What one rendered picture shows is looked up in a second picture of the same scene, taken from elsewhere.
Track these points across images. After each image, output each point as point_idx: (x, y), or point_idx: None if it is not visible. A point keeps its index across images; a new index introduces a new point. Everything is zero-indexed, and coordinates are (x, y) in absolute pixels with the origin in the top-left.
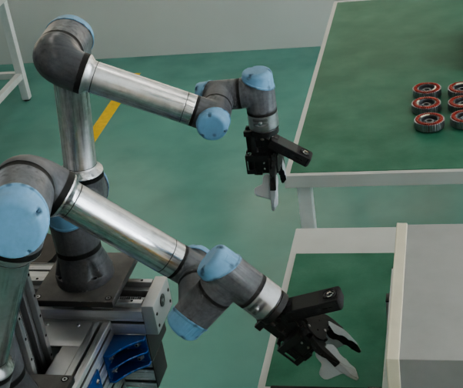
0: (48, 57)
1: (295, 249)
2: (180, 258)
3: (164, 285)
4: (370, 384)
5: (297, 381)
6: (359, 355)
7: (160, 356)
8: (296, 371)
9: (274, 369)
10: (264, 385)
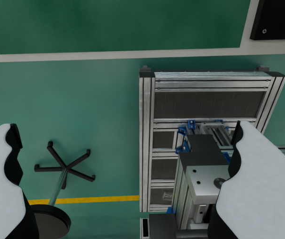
0: None
1: None
2: None
3: (210, 192)
4: None
5: (239, 11)
6: None
7: (200, 145)
8: (223, 15)
9: (215, 42)
10: (237, 49)
